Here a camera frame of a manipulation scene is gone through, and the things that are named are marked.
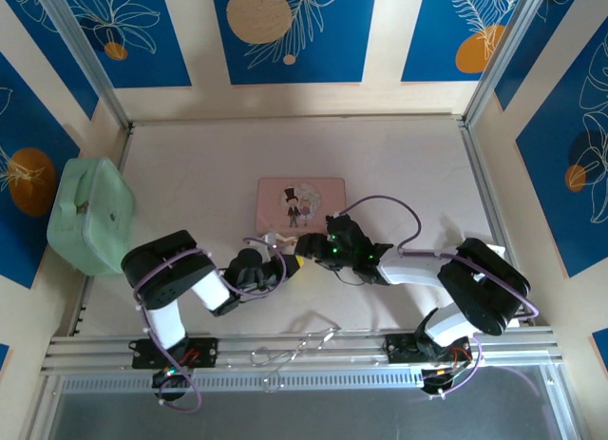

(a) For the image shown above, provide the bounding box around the aluminium frame post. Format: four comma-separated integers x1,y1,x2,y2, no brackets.
463,0,548,128
34,0,133,129

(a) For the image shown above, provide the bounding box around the aluminium right side rail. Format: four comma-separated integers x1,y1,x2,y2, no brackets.
457,120,532,329

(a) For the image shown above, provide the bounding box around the perforated grey cable duct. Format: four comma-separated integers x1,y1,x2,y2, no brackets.
55,366,548,395

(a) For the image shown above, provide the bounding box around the pink tin with cartoon couple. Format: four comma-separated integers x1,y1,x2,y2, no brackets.
256,176,349,238

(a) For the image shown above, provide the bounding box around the bent metal wire hook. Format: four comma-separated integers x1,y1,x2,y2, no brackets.
250,325,341,393

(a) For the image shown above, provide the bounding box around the aluminium left frame post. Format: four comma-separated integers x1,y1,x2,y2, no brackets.
34,0,133,129

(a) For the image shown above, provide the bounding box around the aluminium left side rail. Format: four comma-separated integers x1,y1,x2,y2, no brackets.
69,125,135,337

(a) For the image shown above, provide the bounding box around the mint green lunch bag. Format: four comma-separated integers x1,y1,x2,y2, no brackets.
46,156,137,277

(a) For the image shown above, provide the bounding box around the aluminium right frame post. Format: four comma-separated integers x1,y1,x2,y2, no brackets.
463,0,548,128

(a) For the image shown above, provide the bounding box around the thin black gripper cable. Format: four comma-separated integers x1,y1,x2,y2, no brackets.
314,261,377,289

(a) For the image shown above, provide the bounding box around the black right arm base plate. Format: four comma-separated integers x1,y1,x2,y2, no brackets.
385,333,477,366

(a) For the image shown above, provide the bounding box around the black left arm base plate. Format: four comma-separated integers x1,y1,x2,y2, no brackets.
129,337,220,371

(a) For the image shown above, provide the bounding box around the aluminium front frame rail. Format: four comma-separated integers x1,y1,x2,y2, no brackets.
39,326,565,376

